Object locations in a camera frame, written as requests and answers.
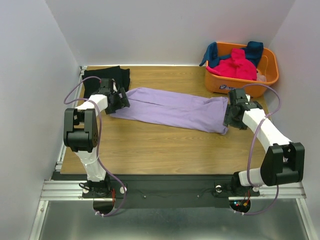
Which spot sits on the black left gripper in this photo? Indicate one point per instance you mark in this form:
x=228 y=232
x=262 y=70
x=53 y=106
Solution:
x=123 y=102

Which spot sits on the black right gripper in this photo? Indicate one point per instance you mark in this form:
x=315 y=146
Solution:
x=231 y=114

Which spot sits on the lavender t shirt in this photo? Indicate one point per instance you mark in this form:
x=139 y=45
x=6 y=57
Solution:
x=175 y=109

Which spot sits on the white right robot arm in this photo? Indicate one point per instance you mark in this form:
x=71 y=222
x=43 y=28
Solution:
x=284 y=159

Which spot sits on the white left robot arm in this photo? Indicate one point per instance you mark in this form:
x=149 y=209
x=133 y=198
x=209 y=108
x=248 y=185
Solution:
x=82 y=133

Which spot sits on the folded black t shirt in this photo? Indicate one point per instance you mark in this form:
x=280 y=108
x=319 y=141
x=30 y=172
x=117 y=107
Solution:
x=92 y=85

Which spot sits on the orange plastic laundry basket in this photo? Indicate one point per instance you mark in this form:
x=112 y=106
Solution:
x=268 y=66

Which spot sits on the pale pink garment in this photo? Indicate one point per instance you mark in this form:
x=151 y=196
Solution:
x=260 y=77

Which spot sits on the pink t shirt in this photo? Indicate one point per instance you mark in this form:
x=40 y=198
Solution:
x=236 y=66

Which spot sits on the dark blue t shirt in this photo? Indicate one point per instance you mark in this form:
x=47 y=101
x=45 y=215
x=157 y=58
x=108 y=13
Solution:
x=253 y=52

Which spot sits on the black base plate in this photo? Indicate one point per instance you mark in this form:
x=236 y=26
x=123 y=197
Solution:
x=121 y=185

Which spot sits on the aluminium frame rail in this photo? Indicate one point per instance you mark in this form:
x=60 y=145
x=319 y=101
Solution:
x=63 y=190

